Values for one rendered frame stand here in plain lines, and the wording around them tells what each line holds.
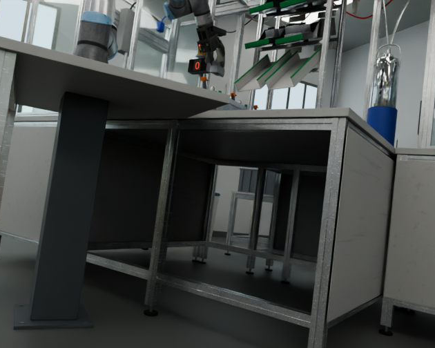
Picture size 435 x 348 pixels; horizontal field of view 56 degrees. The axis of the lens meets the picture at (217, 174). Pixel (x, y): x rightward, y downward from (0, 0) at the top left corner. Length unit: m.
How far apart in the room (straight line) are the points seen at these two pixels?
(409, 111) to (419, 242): 4.12
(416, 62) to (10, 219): 5.22
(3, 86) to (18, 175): 1.46
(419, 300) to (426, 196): 0.45
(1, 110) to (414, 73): 5.52
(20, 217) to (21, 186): 0.18
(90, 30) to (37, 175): 1.06
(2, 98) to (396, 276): 1.71
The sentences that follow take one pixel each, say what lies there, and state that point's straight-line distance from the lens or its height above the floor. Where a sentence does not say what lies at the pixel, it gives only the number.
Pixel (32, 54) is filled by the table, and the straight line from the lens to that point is 1.23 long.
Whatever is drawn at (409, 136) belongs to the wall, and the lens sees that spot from 5.94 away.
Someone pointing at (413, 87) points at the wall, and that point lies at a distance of 6.11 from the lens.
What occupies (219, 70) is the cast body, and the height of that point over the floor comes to 1.11.
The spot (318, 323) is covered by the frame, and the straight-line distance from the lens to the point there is 1.41.
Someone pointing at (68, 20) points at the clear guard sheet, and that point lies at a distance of 2.67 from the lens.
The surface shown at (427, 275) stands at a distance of 2.04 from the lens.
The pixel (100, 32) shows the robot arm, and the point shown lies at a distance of 1.70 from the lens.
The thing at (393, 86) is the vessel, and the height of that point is 1.25.
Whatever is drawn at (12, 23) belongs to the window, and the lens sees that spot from 5.39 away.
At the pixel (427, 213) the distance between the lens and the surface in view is 2.04.
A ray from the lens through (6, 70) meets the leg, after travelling 1.24.
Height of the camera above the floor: 0.51
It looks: 4 degrees up
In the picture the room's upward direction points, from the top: 7 degrees clockwise
